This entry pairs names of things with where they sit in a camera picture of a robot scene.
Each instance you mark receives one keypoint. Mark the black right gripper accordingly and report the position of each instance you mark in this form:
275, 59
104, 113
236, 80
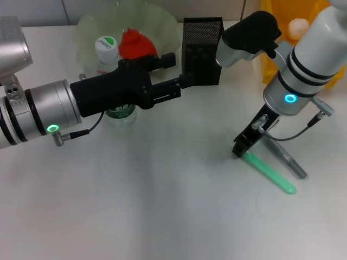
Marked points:
261, 127

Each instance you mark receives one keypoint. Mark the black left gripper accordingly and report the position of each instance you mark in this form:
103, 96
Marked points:
114, 90

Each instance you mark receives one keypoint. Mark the green pen with white cap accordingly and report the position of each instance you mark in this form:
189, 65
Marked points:
268, 174

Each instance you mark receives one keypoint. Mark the orange fruit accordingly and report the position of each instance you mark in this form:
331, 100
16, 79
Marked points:
137, 46

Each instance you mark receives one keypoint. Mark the grey marker pen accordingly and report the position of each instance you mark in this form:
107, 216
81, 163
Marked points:
287, 159

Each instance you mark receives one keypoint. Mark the clear green-label water bottle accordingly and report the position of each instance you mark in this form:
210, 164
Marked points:
107, 51

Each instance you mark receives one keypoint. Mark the white paper ball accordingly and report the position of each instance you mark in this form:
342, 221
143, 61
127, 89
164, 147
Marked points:
296, 28

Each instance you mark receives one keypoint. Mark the black mesh pen holder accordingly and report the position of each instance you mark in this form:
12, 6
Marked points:
202, 38

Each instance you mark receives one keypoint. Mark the pale green glass fruit bowl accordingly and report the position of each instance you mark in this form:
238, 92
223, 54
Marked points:
89, 27

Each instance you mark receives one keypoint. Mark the yellow plastic bin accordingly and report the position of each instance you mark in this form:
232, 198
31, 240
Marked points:
271, 73

